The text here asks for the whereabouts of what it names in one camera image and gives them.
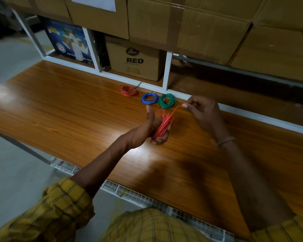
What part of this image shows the blue printed box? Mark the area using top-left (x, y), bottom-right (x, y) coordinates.
top-left (41, 17), bottom-right (95, 66)

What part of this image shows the green wire coil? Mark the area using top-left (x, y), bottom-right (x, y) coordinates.
top-left (158, 93), bottom-right (178, 110)

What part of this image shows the small printed cardboard box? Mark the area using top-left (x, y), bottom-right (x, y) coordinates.
top-left (105, 35), bottom-right (167, 82)

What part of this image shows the large taped cardboard box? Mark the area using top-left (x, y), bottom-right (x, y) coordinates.
top-left (127, 0), bottom-right (266, 65)

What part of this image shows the plain brown cardboard box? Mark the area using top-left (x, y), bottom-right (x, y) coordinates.
top-left (1, 0), bottom-right (73, 24)

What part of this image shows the wire mesh cable tray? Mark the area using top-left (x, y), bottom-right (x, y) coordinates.
top-left (49, 156), bottom-right (243, 242)

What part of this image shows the person's left hand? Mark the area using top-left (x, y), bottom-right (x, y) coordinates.
top-left (123, 105), bottom-right (172, 151)

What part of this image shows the person's right forearm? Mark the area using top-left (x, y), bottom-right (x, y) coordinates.
top-left (217, 138), bottom-right (296, 232)

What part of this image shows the cardboard box with white label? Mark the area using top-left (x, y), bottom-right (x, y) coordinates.
top-left (64, 0), bottom-right (130, 40)

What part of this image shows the wide brown cardboard box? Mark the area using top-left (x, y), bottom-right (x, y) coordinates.
top-left (228, 0), bottom-right (303, 84)

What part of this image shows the yellow plaid shirt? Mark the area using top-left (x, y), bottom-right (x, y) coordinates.
top-left (0, 177), bottom-right (303, 242)

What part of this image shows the red wire coil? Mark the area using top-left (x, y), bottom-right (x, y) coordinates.
top-left (120, 82), bottom-right (142, 97)

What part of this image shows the person's left forearm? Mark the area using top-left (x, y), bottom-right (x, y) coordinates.
top-left (70, 135), bottom-right (132, 198)

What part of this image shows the white metal shelf frame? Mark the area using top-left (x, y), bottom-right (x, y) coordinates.
top-left (11, 9), bottom-right (303, 137)

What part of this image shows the person's right hand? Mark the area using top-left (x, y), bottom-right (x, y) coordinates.
top-left (181, 95), bottom-right (231, 143)

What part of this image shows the orange-red wire bundle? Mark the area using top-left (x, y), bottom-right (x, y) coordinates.
top-left (152, 104), bottom-right (184, 139)

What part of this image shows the blue wire coil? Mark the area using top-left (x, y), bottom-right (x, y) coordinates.
top-left (141, 92), bottom-right (159, 105)

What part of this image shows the thin wrist bracelet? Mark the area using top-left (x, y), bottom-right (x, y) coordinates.
top-left (217, 136), bottom-right (236, 147)

